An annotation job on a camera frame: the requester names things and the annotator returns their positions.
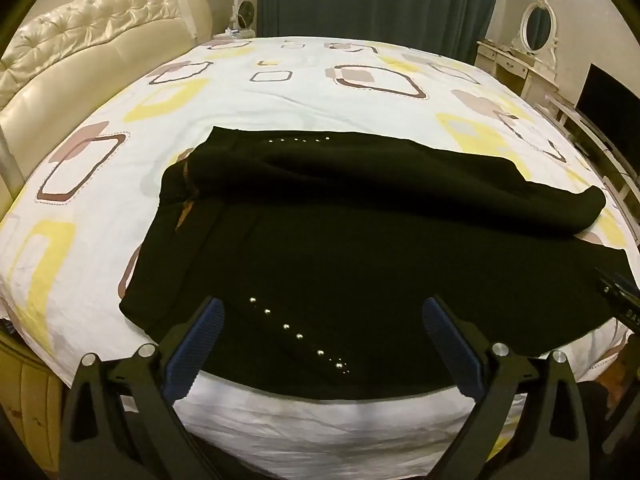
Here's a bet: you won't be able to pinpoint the white television stand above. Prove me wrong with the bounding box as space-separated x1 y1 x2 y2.
545 94 640 211

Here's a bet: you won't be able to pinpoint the black studded pants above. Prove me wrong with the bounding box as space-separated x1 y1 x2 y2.
119 126 632 401

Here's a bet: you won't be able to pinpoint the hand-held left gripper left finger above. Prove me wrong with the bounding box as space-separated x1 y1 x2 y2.
59 296 226 480

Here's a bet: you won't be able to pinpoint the cream tufted headboard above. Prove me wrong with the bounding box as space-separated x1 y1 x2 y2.
0 0 213 211

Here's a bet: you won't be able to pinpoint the white oval vanity mirror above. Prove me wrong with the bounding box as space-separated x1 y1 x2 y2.
520 0 559 56

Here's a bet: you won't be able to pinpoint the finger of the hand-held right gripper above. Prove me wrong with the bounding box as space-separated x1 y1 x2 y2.
595 267 640 333

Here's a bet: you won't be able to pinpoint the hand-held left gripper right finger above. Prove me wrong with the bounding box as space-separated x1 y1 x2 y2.
422 296 608 480

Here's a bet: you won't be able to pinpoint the white dressing table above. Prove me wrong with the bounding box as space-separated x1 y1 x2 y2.
475 40 558 107

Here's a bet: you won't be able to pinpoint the dark teal curtain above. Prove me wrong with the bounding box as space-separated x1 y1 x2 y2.
257 0 508 63

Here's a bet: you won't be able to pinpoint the white patterned bed sheet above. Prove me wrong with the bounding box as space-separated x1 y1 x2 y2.
0 35 640 466

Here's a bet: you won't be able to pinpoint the small white desk fan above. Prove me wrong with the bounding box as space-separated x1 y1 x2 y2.
227 0 257 36

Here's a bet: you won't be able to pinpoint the cream bed frame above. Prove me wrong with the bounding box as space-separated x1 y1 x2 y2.
0 330 76 480

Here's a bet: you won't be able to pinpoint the black television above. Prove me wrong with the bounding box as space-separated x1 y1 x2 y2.
575 63 640 157

